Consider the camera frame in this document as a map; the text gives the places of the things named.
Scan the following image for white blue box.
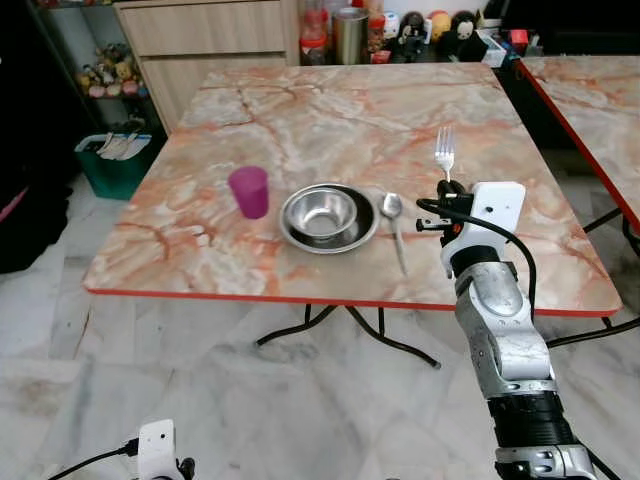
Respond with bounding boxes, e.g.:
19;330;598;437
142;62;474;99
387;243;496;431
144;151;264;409
477;30;507;69

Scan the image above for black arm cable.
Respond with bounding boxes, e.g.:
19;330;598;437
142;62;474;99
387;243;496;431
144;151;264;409
416;197;538;323
45;439;141;480

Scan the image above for orange marble folding table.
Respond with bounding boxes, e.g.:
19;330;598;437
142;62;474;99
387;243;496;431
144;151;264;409
517;55;640;233
83;62;640;369

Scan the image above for green plastic basket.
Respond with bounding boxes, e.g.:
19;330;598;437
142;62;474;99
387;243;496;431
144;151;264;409
75;131;162;201

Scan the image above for group of small toy figurines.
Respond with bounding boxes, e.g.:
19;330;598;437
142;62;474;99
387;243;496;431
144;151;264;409
78;43;148;100

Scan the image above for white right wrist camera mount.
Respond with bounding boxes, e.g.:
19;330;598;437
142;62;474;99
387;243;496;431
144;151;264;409
447;182;527;251

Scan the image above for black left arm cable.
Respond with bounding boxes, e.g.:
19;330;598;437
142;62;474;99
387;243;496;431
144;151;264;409
45;439;141;480

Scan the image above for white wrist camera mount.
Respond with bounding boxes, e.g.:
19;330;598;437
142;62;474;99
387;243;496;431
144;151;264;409
447;182;527;251
137;420;177;480

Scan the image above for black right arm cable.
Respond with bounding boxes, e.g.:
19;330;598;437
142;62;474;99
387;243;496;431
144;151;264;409
416;197;538;323

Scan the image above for purple plastic cup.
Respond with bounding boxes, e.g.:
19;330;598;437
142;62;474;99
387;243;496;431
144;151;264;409
228;166;271;220

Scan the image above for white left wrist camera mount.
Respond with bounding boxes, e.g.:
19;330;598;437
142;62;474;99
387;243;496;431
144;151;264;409
137;420;177;480

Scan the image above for black haired doll figurine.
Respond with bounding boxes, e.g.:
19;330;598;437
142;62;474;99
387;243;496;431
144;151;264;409
449;10;480;58

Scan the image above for steel canister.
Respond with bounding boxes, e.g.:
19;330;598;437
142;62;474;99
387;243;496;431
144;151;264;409
333;8;371;66

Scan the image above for metal spoon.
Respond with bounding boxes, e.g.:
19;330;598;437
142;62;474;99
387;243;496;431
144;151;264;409
381;193;410;277

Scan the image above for stainless steel bowl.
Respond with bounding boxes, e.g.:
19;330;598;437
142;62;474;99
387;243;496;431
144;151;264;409
278;183;381;254

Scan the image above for red lidded jar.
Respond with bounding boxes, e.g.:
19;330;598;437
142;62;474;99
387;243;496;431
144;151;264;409
300;9;330;66

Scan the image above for metal fork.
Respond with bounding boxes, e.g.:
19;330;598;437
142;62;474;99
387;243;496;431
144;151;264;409
435;126;457;187

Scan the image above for light wooden cabinet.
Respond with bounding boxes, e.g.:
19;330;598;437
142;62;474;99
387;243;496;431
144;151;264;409
114;0;302;132

